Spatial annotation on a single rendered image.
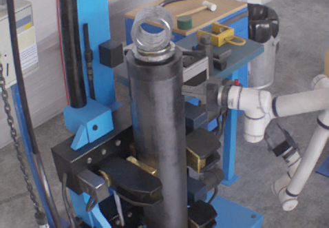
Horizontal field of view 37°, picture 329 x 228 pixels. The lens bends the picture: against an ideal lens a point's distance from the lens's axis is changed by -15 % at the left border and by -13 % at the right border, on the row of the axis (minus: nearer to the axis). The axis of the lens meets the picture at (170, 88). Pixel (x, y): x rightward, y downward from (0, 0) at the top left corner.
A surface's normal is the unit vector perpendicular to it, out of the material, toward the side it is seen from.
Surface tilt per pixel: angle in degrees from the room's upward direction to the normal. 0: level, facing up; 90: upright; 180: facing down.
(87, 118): 0
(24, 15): 90
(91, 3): 90
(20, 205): 0
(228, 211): 0
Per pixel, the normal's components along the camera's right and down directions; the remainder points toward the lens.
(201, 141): -0.04, -0.86
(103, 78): 0.74, 0.31
